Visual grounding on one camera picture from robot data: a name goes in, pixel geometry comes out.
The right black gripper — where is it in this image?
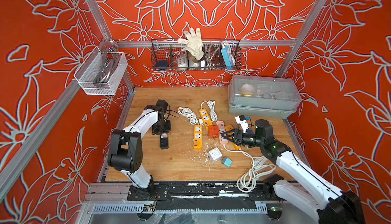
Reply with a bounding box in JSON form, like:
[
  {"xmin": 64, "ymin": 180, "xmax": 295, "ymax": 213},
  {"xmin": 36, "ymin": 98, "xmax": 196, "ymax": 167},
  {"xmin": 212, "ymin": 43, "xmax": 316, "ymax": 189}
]
[{"xmin": 221, "ymin": 130, "xmax": 265, "ymax": 149}]

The black power strip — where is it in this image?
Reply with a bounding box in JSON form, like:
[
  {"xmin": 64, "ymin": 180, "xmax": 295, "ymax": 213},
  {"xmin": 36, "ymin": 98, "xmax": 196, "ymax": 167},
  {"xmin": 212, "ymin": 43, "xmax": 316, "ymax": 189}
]
[{"xmin": 160, "ymin": 133, "xmax": 169, "ymax": 150}]

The teal cube plug adapter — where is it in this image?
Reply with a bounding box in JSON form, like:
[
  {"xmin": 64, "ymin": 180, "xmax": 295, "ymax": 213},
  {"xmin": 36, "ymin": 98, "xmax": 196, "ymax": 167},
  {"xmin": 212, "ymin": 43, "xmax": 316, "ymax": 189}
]
[{"xmin": 222, "ymin": 157, "xmax": 232, "ymax": 168}]

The red cube plug adapter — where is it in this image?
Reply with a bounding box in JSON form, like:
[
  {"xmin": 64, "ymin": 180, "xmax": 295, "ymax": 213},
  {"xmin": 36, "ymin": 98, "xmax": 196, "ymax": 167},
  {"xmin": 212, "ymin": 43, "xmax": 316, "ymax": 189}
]
[{"xmin": 208, "ymin": 125, "xmax": 220, "ymax": 139}]

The white cube plug adapter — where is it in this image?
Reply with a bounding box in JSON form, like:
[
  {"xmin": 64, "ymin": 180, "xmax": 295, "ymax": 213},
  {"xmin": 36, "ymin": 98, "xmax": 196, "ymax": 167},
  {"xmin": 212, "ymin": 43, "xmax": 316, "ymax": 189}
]
[{"xmin": 208, "ymin": 147, "xmax": 223, "ymax": 162}]

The yellow strip with teal plug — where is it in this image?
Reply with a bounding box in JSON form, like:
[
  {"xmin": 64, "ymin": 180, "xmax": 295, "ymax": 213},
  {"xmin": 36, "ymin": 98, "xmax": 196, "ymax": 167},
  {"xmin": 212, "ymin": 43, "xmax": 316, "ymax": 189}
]
[{"xmin": 193, "ymin": 125, "xmax": 202, "ymax": 150}]

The yellow power strip white cable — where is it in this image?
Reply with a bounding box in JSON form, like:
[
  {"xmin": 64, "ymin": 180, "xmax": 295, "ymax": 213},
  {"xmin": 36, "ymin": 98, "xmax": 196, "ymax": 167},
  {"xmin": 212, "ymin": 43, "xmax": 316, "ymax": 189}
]
[{"xmin": 198, "ymin": 100, "xmax": 219, "ymax": 130}]

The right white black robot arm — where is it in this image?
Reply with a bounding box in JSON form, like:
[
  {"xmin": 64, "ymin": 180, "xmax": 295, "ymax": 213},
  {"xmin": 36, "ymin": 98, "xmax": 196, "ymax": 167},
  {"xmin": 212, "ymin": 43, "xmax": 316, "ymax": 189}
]
[{"xmin": 221, "ymin": 120, "xmax": 365, "ymax": 224}]

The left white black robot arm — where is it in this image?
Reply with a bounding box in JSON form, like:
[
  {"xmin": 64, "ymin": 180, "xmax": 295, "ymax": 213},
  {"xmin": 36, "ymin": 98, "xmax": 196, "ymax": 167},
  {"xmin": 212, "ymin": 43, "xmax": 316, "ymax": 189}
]
[{"xmin": 107, "ymin": 100, "xmax": 171, "ymax": 200}]

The white socket in basket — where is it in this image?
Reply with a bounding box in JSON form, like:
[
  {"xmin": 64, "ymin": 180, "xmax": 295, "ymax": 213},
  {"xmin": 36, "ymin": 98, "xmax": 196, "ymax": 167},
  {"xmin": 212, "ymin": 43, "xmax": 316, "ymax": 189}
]
[{"xmin": 176, "ymin": 54, "xmax": 188, "ymax": 70}]

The grey lidded plastic box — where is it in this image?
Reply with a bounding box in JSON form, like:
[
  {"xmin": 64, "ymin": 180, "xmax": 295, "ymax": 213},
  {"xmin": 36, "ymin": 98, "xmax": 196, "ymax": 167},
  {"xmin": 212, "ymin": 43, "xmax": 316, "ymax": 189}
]
[{"xmin": 228, "ymin": 75, "xmax": 302, "ymax": 119}]

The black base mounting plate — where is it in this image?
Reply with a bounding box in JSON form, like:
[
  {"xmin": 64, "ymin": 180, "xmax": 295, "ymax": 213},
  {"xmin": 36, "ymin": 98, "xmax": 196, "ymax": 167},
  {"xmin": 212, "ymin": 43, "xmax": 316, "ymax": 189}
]
[{"xmin": 126, "ymin": 181, "xmax": 283, "ymax": 203}]

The dark blue round object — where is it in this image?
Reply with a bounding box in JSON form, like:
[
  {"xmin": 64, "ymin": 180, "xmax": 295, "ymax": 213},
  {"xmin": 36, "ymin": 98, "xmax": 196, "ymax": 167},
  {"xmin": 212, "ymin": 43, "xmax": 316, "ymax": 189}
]
[{"xmin": 156, "ymin": 60, "xmax": 170, "ymax": 70}]

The light blue power strip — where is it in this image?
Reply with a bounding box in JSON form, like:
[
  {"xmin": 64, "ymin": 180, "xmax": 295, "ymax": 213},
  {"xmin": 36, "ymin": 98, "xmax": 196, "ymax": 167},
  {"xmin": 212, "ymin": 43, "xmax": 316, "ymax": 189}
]
[{"xmin": 221, "ymin": 41, "xmax": 235, "ymax": 70}]

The white work glove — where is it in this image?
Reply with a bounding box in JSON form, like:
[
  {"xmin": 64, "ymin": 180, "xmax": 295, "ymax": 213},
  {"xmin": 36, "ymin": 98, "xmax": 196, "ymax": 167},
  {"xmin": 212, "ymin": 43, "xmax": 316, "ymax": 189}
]
[{"xmin": 177, "ymin": 28, "xmax": 204, "ymax": 62}]

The black wire wall basket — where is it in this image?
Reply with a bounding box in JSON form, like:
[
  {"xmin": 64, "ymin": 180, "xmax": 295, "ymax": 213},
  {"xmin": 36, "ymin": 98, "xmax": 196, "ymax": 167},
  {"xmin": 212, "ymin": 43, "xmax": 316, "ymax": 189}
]
[{"xmin": 151, "ymin": 39, "xmax": 242, "ymax": 71}]

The white wire mesh basket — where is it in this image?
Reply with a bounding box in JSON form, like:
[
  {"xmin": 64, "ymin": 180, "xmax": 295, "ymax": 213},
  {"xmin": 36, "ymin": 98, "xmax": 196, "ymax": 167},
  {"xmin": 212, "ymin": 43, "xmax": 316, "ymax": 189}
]
[{"xmin": 74, "ymin": 47, "xmax": 127, "ymax": 96}]

